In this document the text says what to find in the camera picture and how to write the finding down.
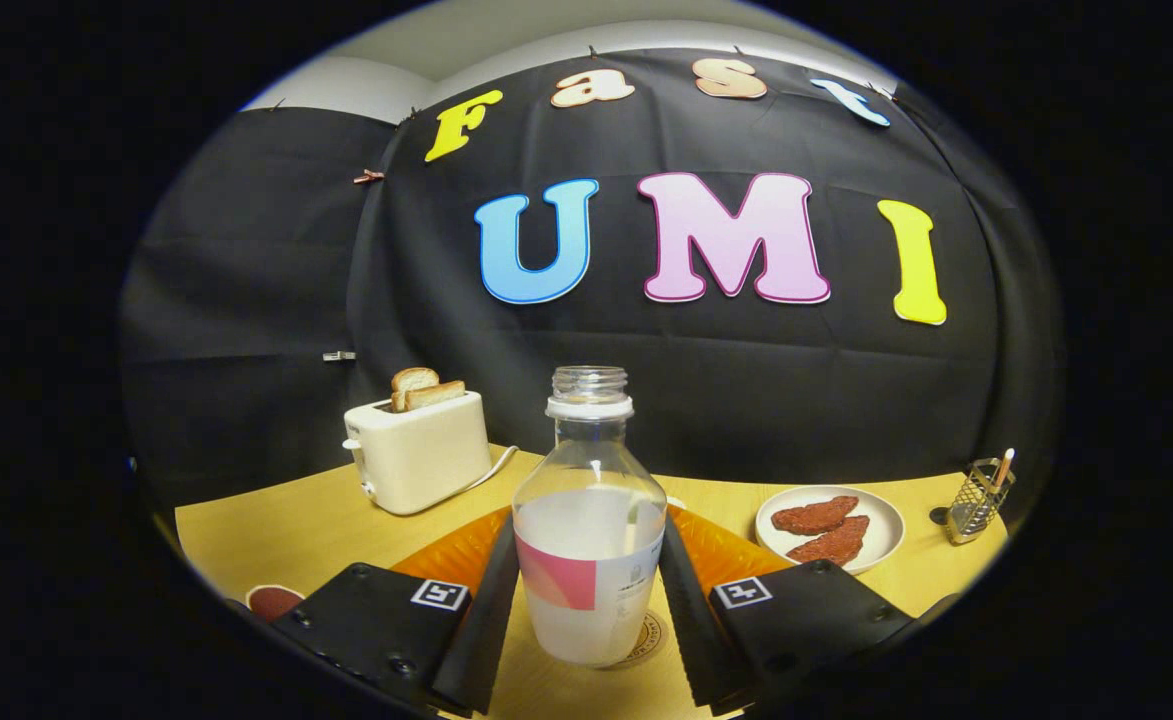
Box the white round plate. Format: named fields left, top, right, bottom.
left=755, top=485, right=906, bottom=576

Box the cream cup with wooden handle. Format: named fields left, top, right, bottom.
left=246, top=585, right=305, bottom=623

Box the wooden table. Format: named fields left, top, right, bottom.
left=174, top=445, right=1009, bottom=720

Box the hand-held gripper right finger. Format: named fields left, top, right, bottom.
left=658, top=505, right=915, bottom=716

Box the cream toaster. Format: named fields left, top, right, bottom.
left=343, top=390, right=494, bottom=516

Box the toast slice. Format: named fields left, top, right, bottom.
left=391, top=367, right=441, bottom=411
left=401, top=380, right=467, bottom=411

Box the round brown coaster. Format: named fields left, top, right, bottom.
left=606, top=608, right=669, bottom=669

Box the white toaster cable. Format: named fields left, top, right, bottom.
left=446, top=445, right=519, bottom=498

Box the metal mesh utensil holder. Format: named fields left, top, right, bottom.
left=946, top=458, right=1017, bottom=545

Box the red meat patty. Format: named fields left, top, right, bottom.
left=771, top=495, right=860, bottom=536
left=786, top=515, right=871, bottom=567

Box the clear juice bottle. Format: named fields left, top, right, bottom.
left=511, top=366, right=668, bottom=668

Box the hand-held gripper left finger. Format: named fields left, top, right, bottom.
left=268, top=512, right=519, bottom=716

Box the black backdrop cloth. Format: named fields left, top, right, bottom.
left=118, top=45, right=1065, bottom=521

